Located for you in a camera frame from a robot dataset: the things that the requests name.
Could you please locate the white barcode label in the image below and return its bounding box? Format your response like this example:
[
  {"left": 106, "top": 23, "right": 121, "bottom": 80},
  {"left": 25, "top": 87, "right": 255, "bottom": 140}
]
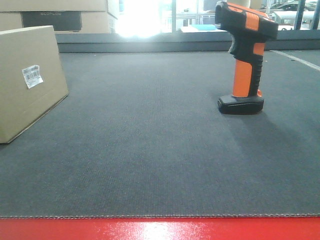
[{"left": 22, "top": 65, "right": 44, "bottom": 89}]

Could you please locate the upper stacked cardboard box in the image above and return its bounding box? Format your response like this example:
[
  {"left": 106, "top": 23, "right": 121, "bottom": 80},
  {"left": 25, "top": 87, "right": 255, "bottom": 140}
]
[{"left": 0, "top": 0, "right": 120, "bottom": 18}]

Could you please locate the orange black scanner gun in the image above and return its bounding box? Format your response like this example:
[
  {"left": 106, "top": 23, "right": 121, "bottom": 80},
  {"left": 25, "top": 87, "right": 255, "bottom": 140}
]
[{"left": 215, "top": 1, "right": 279, "bottom": 115}]

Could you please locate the red metal conveyor frame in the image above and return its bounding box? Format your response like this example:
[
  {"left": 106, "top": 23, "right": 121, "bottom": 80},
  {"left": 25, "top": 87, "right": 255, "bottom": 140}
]
[{"left": 0, "top": 217, "right": 320, "bottom": 240}]

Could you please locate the stacked cardboard box with black panel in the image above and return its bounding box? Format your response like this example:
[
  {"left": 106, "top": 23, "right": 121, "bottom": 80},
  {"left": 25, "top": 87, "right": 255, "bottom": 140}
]
[{"left": 0, "top": 11, "right": 117, "bottom": 34}]

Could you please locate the brown cardboard package box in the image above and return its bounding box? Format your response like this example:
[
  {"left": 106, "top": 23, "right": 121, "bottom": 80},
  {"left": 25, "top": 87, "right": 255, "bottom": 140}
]
[{"left": 0, "top": 25, "right": 69, "bottom": 144}]

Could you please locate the dark grey conveyor belt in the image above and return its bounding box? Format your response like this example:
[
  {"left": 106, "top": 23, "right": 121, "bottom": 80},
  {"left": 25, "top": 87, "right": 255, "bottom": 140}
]
[{"left": 0, "top": 50, "right": 320, "bottom": 218}]

